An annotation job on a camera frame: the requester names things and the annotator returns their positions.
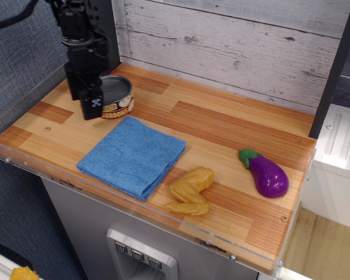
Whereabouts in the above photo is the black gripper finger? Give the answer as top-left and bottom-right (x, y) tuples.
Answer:
(79, 86), (104, 120)

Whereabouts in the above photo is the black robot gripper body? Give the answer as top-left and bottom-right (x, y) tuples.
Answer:
(64, 39), (109, 100)

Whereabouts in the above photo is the sliced mushrooms tin can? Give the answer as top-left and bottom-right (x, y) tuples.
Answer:
(101, 75), (134, 119)

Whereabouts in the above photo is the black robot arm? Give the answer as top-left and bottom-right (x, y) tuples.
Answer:
(49, 1), (109, 120)

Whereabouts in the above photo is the folded blue rag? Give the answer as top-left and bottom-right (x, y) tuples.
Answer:
(76, 117), (186, 201)

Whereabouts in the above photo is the yellow plastic chicken wing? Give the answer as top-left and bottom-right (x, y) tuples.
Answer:
(164, 166), (214, 216)

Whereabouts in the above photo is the grey cabinet with dispenser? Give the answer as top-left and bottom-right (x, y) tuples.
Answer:
(43, 179), (258, 279)

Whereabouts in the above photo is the silver dispenser button panel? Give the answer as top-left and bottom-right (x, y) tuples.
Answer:
(106, 228), (179, 279)

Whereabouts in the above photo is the yellow object bottom left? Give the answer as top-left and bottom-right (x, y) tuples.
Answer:
(9, 267), (40, 280)

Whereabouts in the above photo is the purple toy eggplant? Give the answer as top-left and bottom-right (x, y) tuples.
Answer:
(238, 148), (289, 198)

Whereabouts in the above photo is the white ridged appliance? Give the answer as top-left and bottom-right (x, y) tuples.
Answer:
(300, 104), (350, 227)

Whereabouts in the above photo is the dark left vertical post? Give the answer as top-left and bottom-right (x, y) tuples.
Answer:
(88, 0), (121, 75)

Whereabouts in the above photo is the dark vertical post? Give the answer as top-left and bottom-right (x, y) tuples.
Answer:
(309, 13), (350, 139)
(88, 0), (121, 75)

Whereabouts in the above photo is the black corrugated cable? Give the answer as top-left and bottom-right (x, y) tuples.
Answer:
(0, 0), (40, 30)

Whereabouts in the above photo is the dark right vertical post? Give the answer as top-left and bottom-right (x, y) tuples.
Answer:
(309, 13), (350, 139)

